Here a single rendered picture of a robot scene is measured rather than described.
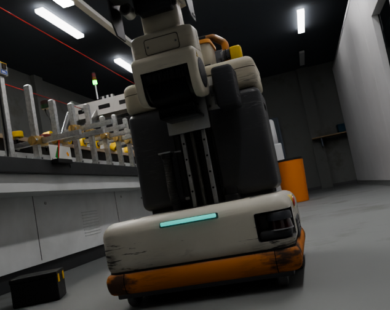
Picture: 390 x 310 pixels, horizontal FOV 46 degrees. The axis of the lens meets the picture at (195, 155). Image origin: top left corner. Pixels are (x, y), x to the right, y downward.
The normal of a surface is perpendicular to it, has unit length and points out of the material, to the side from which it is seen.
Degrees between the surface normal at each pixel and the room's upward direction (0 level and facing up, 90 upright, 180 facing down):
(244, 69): 90
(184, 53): 98
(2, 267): 90
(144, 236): 90
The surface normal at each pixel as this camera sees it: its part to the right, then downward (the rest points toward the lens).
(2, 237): 0.96, -0.20
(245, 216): -0.26, -0.15
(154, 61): -0.22, 0.08
